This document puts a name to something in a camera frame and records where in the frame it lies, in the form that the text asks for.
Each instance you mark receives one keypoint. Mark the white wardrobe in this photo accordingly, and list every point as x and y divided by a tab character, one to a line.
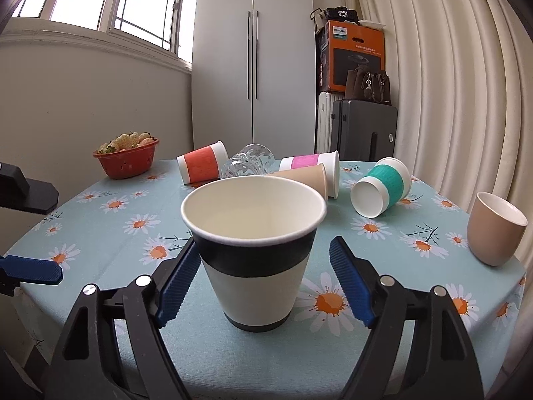
225	71

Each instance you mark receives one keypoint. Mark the red plastic basket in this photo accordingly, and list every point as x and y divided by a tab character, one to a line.
127	162

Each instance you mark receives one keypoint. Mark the orange sleeve white cup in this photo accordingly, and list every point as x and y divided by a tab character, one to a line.
202	164

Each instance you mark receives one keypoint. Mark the white flat box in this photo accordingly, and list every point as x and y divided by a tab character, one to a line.
372	23

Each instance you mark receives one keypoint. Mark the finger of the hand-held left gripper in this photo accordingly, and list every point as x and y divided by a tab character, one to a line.
37	270
29	193

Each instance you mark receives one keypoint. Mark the brown paper cup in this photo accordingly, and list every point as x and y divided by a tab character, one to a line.
304	178

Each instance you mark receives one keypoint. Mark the brown handbag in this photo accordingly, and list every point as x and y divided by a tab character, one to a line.
358	85

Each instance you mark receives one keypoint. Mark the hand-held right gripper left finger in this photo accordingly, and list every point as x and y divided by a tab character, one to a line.
177	287

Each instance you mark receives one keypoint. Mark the black and white paper cup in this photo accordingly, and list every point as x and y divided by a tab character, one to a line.
254	254

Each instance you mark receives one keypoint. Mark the tan ceramic cup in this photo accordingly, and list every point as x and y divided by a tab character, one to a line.
487	233

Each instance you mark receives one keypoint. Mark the teal sleeve white cup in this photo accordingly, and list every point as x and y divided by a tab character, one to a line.
385	181

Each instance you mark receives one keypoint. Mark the cream curtain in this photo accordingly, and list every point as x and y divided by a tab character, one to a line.
449	91

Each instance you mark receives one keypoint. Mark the daisy print blue tablecloth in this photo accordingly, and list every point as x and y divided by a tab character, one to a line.
125	237

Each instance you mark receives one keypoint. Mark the white ribbed suitcase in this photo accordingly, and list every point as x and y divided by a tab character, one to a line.
324	121

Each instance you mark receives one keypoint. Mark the orange cardboard box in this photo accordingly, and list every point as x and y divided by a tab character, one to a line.
354	50

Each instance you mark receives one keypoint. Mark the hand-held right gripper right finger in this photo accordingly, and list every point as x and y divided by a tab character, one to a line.
352	283

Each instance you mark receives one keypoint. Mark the dark grey suitcase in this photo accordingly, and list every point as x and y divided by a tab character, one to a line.
366	129

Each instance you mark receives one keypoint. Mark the pile of white strawberries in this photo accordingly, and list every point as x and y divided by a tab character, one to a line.
125	141

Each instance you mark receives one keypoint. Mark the black bag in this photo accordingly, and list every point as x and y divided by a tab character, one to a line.
339	13

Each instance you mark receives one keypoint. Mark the pink sleeve white cup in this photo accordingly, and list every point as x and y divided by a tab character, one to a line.
306	161

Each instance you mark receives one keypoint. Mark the clear glass cup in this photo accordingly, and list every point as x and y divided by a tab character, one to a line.
245	162

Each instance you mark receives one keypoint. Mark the white frame window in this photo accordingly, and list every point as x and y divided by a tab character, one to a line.
137	4

